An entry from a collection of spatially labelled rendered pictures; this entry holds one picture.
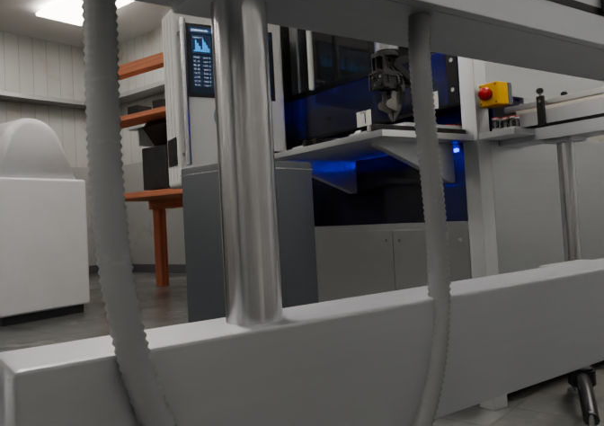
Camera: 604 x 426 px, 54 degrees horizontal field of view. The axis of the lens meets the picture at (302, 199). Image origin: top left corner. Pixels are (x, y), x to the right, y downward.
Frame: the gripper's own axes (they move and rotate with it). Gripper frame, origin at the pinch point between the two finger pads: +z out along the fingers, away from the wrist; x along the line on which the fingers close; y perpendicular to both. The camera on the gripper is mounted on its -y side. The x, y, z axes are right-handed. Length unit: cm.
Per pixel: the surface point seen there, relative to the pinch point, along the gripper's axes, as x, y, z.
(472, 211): 8.5, -23.7, 30.8
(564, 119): 36, -34, 5
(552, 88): 12, -68, -12
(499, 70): 12.3, -37.3, -15.8
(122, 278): 95, 120, 34
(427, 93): 93, 87, 18
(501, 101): 21.5, -24.4, -2.8
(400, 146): 2.4, 0.9, 9.3
